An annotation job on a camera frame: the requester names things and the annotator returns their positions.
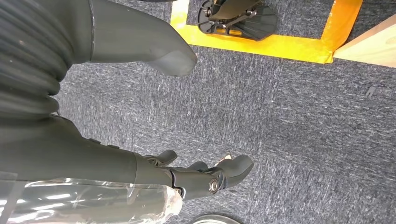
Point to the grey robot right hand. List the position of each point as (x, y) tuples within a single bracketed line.
[(123, 31)]

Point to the black robot foot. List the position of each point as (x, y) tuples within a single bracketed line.
[(247, 24)]

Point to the yellow floor tape square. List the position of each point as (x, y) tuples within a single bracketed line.
[(278, 46)]

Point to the pale paper scrap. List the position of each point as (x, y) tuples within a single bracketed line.
[(223, 159)]

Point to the clear plastic wrap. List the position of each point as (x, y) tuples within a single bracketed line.
[(92, 204)]

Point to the light wooden table panel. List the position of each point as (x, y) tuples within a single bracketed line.
[(371, 46)]

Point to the small grey floor marker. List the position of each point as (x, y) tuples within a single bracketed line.
[(370, 91)]

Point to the round metal base plate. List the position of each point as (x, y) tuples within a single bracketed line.
[(213, 220)]

